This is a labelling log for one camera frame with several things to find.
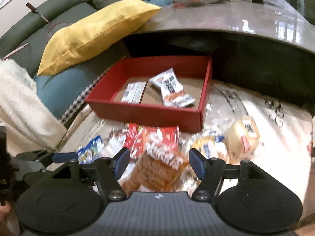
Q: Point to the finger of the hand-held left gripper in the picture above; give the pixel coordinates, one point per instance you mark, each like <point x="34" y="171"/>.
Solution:
<point x="62" y="157"/>

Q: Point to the clear brown cracker pack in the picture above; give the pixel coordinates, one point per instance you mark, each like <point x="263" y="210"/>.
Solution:
<point x="157" y="174"/>

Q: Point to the yellow pillow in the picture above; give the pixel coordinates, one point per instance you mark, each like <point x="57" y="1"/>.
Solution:
<point x="98" y="29"/>

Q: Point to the yellow waffle packet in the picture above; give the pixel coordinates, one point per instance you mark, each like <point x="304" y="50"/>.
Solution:
<point x="208" y="147"/>

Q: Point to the teal cushion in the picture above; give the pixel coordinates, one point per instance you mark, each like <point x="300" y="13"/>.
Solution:
<point x="71" y="86"/>

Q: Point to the red and white snack packet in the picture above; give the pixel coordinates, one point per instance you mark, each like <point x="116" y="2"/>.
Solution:
<point x="163" y="137"/>

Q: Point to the brown wooden stick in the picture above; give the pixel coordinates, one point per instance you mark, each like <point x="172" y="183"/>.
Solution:
<point x="37" y="11"/>

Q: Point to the dark green sofa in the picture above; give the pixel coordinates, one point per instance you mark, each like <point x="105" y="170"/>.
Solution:
<point x="37" y="34"/>

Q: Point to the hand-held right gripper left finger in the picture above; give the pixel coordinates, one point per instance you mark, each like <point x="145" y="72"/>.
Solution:
<point x="122" y="159"/>

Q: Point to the barcoded snack packet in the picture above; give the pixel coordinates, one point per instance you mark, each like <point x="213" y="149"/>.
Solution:
<point x="134" y="93"/>

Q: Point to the houndstooth cushion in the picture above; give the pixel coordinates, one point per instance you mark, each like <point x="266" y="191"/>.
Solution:
<point x="78" y="100"/>

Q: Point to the grey marble coffee table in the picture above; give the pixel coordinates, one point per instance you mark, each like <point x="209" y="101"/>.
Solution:
<point x="246" y="22"/>

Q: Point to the white knit cloth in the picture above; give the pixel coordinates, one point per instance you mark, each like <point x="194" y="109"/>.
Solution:
<point x="17" y="103"/>

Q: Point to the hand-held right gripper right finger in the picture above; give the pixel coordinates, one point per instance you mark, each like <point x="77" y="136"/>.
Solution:
<point x="195" y="163"/>

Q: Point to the red cardboard box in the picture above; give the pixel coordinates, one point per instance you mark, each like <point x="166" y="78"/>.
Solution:
<point x="147" y="118"/>

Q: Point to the clear bread packet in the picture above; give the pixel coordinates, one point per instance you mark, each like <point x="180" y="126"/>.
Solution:
<point x="243" y="136"/>

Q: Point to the blue snack packet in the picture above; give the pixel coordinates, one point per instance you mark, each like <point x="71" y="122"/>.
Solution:
<point x="91" y="150"/>

